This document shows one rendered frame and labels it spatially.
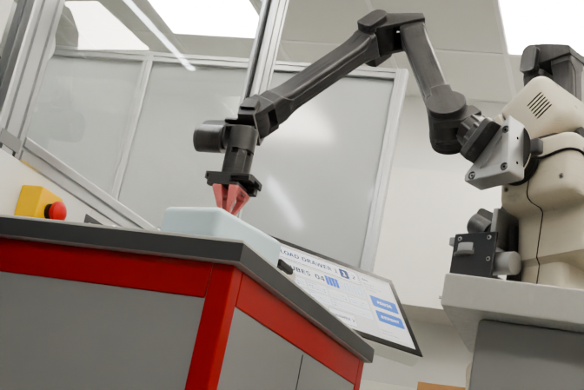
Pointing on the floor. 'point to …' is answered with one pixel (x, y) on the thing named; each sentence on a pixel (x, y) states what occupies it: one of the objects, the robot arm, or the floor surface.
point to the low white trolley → (160, 314)
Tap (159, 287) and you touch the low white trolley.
